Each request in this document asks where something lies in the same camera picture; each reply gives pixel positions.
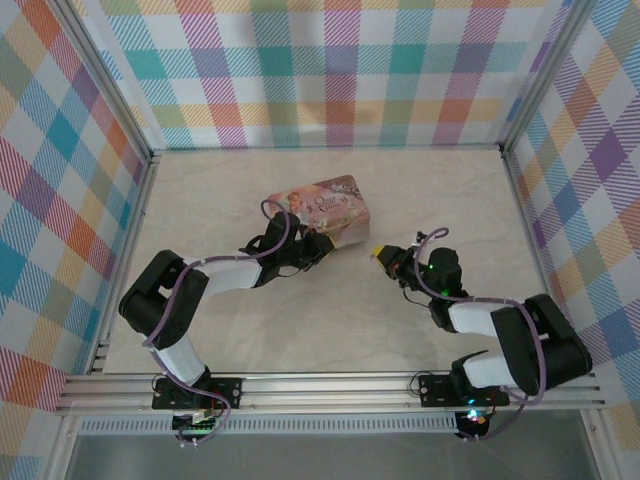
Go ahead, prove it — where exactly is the right controller circuit board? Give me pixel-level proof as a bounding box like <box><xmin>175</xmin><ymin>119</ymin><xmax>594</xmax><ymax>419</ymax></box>
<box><xmin>456</xmin><ymin>406</ymin><xmax>492</xmax><ymax>437</ymax></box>

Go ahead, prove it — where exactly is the controller circuit board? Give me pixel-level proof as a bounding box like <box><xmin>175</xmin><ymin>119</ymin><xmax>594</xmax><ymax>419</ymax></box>
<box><xmin>171</xmin><ymin>408</ymin><xmax>222</xmax><ymax>442</ymax></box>
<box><xmin>456</xmin><ymin>406</ymin><xmax>492</xmax><ymax>437</ymax></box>

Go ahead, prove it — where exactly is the left controller circuit board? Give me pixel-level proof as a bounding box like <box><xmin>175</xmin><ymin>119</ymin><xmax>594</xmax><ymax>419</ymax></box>
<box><xmin>171</xmin><ymin>408</ymin><xmax>222</xmax><ymax>442</ymax></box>

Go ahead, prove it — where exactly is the grey metal sheet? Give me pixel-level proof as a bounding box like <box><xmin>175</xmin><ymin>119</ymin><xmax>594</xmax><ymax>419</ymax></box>
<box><xmin>63</xmin><ymin>433</ymin><xmax>601</xmax><ymax>480</ymax></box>

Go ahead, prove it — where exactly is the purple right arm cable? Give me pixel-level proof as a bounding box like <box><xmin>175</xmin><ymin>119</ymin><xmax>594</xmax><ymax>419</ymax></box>
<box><xmin>411</xmin><ymin>227</ymin><xmax>549</xmax><ymax>444</ymax></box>

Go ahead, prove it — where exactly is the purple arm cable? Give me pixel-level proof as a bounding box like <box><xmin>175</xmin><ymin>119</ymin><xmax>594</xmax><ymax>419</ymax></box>
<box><xmin>142</xmin><ymin>198</ymin><xmax>307</xmax><ymax>449</ymax></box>
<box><xmin>411</xmin><ymin>227</ymin><xmax>549</xmax><ymax>444</ymax></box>

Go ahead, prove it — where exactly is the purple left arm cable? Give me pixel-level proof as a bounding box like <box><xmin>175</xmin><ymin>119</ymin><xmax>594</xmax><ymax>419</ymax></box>
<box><xmin>142</xmin><ymin>198</ymin><xmax>307</xmax><ymax>449</ymax></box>

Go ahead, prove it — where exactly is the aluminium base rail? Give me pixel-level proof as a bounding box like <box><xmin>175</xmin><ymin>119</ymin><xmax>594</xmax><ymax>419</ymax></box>
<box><xmin>53</xmin><ymin>371</ymin><xmax>607</xmax><ymax>417</ymax></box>

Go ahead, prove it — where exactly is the white slotted cable duct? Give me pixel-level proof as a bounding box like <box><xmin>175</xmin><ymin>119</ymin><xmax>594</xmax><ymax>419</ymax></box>
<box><xmin>77</xmin><ymin>416</ymin><xmax>459</xmax><ymax>437</ymax></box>

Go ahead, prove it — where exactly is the aluminium frame post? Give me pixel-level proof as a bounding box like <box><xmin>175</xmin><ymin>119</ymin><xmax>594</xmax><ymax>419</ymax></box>
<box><xmin>498</xmin><ymin>0</ymin><xmax>601</xmax><ymax>160</ymax></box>
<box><xmin>59</xmin><ymin>0</ymin><xmax>162</xmax><ymax>169</ymax></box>

